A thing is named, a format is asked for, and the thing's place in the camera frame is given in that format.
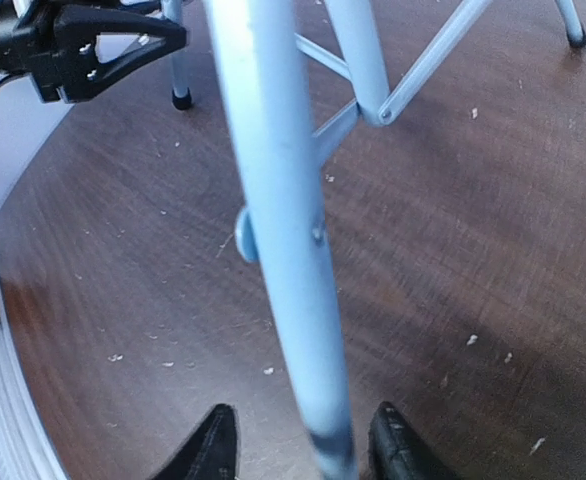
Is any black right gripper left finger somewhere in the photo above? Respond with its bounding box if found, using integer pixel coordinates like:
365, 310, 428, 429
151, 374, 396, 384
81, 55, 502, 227
152, 404, 239, 480

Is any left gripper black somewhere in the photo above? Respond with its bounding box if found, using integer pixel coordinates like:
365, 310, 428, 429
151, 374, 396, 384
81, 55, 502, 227
0, 1, 188, 103

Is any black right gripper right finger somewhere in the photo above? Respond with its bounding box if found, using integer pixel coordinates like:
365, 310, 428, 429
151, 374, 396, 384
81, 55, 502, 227
368, 401, 459, 480

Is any light blue music stand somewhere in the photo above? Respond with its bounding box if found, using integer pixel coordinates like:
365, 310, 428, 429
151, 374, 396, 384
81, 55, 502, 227
122, 0, 586, 480

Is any aluminium front rail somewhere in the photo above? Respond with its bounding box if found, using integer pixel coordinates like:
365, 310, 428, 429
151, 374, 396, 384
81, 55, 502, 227
0, 285, 68, 479

